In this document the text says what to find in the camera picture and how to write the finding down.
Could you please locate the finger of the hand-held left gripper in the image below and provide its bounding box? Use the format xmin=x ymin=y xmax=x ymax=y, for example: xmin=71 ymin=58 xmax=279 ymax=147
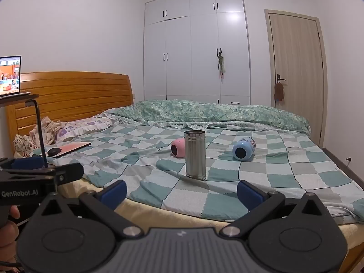
xmin=0 ymin=163 xmax=85 ymax=188
xmin=0 ymin=156 xmax=46 ymax=172

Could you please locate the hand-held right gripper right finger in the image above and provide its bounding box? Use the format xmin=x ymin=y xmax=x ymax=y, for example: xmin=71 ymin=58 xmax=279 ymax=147
xmin=222 ymin=180 xmax=332 ymax=237

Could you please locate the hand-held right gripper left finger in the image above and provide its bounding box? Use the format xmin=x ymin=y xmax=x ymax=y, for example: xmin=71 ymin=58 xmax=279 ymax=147
xmin=33 ymin=180 xmax=144 ymax=237

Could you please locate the blue cup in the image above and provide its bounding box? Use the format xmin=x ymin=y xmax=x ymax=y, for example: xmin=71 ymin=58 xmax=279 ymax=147
xmin=232 ymin=137 xmax=257 ymax=161

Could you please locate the pink cup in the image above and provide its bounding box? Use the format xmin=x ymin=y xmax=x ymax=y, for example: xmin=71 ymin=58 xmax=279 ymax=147
xmin=171 ymin=137 xmax=187 ymax=159

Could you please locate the stainless steel cup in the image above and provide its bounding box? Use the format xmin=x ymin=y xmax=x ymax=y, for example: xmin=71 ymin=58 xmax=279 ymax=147
xmin=184 ymin=130 xmax=207 ymax=181

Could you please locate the person's left hand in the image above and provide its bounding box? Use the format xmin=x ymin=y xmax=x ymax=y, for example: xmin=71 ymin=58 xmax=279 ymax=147
xmin=0 ymin=205 xmax=21 ymax=266

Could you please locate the pink mouse pad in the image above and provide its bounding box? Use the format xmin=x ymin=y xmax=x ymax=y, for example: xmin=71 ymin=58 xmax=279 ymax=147
xmin=39 ymin=141 xmax=92 ymax=159

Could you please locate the black overbed table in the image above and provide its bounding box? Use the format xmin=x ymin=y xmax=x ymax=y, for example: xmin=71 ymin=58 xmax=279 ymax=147
xmin=0 ymin=93 xmax=49 ymax=169

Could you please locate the crumpled floral cloth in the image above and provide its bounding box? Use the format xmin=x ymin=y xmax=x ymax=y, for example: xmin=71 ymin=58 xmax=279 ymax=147
xmin=13 ymin=116 xmax=68 ymax=158

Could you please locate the purple floral pillow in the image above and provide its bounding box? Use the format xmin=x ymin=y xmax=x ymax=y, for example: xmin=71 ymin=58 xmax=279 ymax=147
xmin=55 ymin=118 xmax=115 ymax=143

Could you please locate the green checked bedsheet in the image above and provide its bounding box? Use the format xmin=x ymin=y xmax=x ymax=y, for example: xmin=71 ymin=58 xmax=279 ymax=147
xmin=31 ymin=122 xmax=364 ymax=223

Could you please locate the yellow mattress pad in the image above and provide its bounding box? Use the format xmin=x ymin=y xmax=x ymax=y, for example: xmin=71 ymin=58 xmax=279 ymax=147
xmin=58 ymin=176 xmax=364 ymax=263

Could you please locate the wooden headboard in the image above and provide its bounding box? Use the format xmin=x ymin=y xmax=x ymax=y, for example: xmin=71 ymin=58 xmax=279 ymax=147
xmin=6 ymin=71 xmax=135 ymax=154

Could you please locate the open laptop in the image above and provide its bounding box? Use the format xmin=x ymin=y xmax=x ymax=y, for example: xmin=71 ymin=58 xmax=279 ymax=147
xmin=0 ymin=56 xmax=31 ymax=99

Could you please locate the green floral duvet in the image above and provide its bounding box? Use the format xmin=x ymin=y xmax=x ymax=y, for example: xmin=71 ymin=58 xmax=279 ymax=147
xmin=104 ymin=99 xmax=312 ymax=136

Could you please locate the brown hanging plush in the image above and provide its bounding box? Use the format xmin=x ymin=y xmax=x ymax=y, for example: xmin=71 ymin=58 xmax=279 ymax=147
xmin=273 ymin=81 xmax=286 ymax=102

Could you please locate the beige door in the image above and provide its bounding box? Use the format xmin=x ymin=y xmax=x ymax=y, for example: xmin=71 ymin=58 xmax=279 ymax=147
xmin=264 ymin=9 xmax=329 ymax=149

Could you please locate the hanging tassel ornament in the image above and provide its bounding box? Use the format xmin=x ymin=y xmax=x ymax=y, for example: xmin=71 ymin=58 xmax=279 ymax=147
xmin=217 ymin=49 xmax=227 ymax=81

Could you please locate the white wardrobe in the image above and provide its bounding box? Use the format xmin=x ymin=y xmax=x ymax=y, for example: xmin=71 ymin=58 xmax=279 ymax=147
xmin=143 ymin=0 xmax=251 ymax=106

